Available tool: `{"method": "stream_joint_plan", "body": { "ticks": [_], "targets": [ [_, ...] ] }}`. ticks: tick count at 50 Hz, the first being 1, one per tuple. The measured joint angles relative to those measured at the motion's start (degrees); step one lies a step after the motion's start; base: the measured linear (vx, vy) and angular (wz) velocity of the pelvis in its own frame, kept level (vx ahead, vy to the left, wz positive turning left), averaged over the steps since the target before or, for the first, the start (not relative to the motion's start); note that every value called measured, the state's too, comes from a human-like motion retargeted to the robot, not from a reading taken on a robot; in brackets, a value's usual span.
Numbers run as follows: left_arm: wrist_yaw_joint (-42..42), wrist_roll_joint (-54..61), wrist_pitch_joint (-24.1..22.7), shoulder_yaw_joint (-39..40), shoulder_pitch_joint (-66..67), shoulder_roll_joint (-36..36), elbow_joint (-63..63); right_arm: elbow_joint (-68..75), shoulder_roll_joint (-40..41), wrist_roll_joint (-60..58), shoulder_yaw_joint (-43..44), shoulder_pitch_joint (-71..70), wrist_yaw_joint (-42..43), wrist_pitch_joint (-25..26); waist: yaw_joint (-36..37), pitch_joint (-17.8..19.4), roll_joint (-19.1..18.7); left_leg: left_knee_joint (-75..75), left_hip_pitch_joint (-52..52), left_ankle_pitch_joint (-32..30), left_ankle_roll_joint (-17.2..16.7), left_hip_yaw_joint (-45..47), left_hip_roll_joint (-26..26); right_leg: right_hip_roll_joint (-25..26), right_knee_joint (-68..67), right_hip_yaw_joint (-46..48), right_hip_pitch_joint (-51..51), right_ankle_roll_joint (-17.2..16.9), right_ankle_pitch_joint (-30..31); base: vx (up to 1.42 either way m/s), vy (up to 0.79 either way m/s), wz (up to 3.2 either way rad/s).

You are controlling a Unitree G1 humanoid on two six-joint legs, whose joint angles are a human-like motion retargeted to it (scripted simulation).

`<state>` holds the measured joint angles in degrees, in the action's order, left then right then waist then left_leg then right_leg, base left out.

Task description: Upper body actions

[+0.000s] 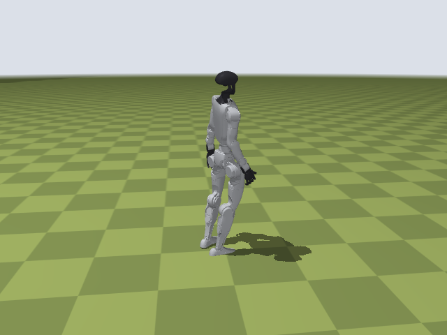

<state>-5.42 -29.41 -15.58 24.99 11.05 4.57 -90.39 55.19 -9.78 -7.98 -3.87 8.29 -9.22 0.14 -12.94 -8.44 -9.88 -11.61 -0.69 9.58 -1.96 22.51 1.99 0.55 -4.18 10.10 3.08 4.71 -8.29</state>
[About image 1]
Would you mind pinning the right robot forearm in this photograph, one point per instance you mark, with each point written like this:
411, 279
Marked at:
239, 157

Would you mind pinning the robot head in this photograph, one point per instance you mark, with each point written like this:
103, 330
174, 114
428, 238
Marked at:
229, 79

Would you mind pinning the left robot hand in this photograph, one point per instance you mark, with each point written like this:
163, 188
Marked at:
209, 153

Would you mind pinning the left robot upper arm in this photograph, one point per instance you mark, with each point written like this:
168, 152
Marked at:
211, 123

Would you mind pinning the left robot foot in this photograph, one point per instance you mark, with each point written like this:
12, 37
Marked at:
205, 243

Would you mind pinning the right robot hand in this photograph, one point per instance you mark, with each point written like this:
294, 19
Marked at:
249, 175

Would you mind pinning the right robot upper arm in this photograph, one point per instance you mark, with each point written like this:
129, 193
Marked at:
233, 119

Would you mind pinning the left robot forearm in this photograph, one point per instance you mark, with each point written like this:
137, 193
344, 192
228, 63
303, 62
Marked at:
210, 138

